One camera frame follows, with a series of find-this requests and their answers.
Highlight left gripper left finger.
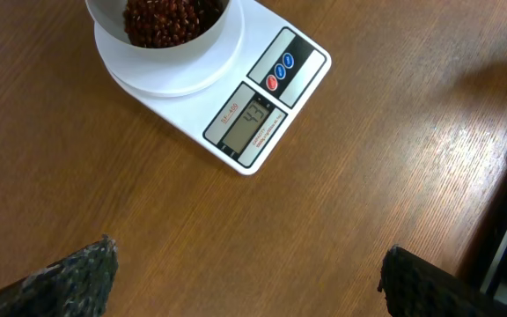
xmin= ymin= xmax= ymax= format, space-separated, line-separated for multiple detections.
xmin=0 ymin=235 xmax=119 ymax=317

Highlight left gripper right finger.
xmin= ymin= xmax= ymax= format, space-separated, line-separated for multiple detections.
xmin=378 ymin=246 xmax=507 ymax=317

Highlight white digital kitchen scale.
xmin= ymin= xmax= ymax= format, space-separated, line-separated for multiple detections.
xmin=94 ymin=1 xmax=332 ymax=175

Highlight red beans in bowl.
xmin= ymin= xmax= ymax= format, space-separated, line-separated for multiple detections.
xmin=122 ymin=0 xmax=224 ymax=48

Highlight white round bowl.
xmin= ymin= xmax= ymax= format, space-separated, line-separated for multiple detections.
xmin=85 ymin=0 xmax=234 ymax=60

